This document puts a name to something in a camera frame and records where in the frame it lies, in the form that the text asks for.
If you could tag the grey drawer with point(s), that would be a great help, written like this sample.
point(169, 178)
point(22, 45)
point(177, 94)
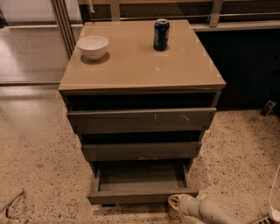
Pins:
point(140, 151)
point(143, 181)
point(141, 120)

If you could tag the metal railing shelf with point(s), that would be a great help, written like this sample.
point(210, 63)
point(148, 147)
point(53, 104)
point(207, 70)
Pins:
point(203, 15)

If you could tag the white ceramic bowl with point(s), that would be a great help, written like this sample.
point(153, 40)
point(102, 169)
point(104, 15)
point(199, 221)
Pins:
point(93, 47)

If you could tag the white floor vent device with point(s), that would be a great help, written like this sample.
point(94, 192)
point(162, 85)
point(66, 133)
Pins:
point(272, 218)

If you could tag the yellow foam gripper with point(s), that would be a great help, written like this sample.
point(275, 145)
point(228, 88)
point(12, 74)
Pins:
point(186, 205)

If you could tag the sliding door frame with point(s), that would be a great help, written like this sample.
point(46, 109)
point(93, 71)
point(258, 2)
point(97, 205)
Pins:
point(59, 9)

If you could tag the grey drawer cabinet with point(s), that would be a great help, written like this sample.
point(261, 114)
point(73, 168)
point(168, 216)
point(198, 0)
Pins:
point(132, 75)

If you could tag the blue soda can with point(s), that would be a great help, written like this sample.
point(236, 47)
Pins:
point(161, 34)

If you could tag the small dark floor object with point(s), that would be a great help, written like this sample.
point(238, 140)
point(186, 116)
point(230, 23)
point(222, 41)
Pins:
point(268, 108)

